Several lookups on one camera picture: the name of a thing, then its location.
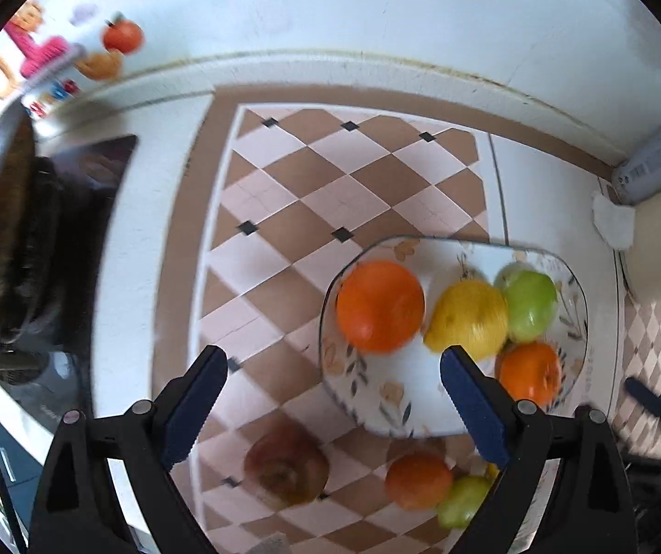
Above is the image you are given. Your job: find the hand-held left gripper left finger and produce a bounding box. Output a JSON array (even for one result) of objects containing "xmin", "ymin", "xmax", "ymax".
[{"xmin": 29, "ymin": 345, "xmax": 228, "ymax": 554}]

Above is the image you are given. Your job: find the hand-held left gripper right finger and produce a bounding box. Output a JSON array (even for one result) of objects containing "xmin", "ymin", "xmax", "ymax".
[{"xmin": 440, "ymin": 345, "xmax": 638, "ymax": 554}]

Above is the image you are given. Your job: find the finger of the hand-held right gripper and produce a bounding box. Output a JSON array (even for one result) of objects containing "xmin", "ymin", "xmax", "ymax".
[{"xmin": 625, "ymin": 377, "xmax": 661, "ymax": 423}]

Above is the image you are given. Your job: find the floral glass plate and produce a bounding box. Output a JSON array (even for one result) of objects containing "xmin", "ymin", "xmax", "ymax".
[{"xmin": 319, "ymin": 235, "xmax": 590, "ymax": 440}]

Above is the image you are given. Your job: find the orange outside plate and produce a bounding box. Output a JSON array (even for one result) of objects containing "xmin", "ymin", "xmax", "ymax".
[{"xmin": 385, "ymin": 453, "xmax": 455, "ymax": 512}]

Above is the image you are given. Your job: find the green apple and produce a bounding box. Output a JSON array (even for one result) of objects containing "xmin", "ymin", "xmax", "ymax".
[
  {"xmin": 495, "ymin": 262, "xmax": 559, "ymax": 344},
  {"xmin": 437, "ymin": 475, "xmax": 496, "ymax": 530}
]

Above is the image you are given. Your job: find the brown pear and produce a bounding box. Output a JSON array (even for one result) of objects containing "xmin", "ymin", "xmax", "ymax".
[{"xmin": 243, "ymin": 424, "xmax": 331, "ymax": 506}]

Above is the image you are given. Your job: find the small orange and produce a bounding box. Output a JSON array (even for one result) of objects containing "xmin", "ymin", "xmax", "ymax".
[{"xmin": 497, "ymin": 342, "xmax": 562, "ymax": 410}]

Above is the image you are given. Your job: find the yellow pear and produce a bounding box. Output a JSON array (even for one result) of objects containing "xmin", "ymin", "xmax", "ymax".
[{"xmin": 424, "ymin": 280, "xmax": 510, "ymax": 361}]

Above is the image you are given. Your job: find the large orange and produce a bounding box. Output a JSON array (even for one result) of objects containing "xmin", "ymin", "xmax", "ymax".
[{"xmin": 336, "ymin": 259, "xmax": 426, "ymax": 354}]

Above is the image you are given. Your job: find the white tissue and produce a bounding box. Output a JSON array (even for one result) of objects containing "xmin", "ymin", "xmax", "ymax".
[{"xmin": 591, "ymin": 189, "xmax": 637, "ymax": 252}]

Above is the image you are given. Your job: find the white lettered checkered mat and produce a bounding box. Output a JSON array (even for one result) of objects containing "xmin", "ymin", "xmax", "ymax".
[{"xmin": 489, "ymin": 121, "xmax": 661, "ymax": 532}]

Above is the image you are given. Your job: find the grey gas canister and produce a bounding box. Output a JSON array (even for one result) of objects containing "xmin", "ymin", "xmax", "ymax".
[{"xmin": 612, "ymin": 114, "xmax": 661, "ymax": 205}]

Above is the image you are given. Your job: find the black gas stove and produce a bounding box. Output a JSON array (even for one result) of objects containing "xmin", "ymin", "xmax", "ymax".
[{"xmin": 0, "ymin": 134, "xmax": 138, "ymax": 434}]

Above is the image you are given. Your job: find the brown checkered mat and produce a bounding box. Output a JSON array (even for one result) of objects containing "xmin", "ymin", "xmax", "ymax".
[{"xmin": 151, "ymin": 85, "xmax": 516, "ymax": 554}]

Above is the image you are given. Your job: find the black wok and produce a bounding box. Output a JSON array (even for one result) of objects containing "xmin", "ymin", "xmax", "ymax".
[{"xmin": 0, "ymin": 101, "xmax": 66, "ymax": 359}]

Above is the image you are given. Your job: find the colourful wall sticker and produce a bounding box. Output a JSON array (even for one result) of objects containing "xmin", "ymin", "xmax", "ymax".
[{"xmin": 0, "ymin": 0, "xmax": 146, "ymax": 145}]

